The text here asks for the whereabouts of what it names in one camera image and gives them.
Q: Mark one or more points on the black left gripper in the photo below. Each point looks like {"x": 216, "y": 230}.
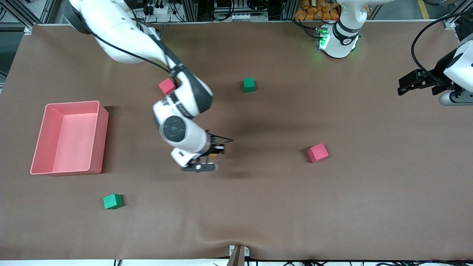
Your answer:
{"x": 438, "y": 72}

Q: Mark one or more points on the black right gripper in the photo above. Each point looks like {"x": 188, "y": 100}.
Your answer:
{"x": 213, "y": 149}

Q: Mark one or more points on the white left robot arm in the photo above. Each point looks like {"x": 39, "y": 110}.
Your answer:
{"x": 343, "y": 37}

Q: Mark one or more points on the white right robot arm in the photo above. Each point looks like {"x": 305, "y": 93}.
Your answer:
{"x": 122, "y": 33}

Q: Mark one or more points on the brown table mat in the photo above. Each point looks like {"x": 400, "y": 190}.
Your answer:
{"x": 236, "y": 207}

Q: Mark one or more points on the green foam cube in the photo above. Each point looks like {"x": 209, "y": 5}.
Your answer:
{"x": 112, "y": 201}
{"x": 249, "y": 85}

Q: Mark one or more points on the red foam cube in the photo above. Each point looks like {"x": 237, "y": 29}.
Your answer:
{"x": 318, "y": 153}
{"x": 166, "y": 87}

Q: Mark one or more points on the white socket strip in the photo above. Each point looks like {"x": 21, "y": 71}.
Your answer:
{"x": 244, "y": 17}

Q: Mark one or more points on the orange packets pile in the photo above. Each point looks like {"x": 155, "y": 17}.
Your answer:
{"x": 314, "y": 11}

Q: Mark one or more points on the pink plastic bin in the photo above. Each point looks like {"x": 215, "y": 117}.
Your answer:
{"x": 74, "y": 140}

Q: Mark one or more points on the white power strip with plugs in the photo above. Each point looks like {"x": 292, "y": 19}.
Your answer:
{"x": 159, "y": 10}

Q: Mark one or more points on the aluminium frame profile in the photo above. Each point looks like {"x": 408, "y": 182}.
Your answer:
{"x": 189, "y": 9}
{"x": 454, "y": 16}
{"x": 22, "y": 16}

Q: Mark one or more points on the grey metal clamp bracket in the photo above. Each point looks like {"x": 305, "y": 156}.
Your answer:
{"x": 238, "y": 255}

